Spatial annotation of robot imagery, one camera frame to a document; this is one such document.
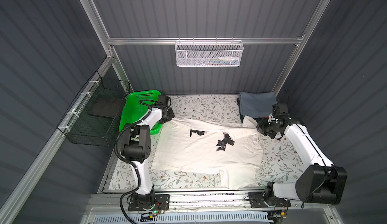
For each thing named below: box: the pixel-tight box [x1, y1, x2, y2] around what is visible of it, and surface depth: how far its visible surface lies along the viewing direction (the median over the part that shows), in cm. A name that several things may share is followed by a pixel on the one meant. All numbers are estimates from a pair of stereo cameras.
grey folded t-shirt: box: [238, 91, 278, 119], surface depth 107 cm
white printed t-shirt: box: [151, 115, 266, 191], surface depth 93 cm
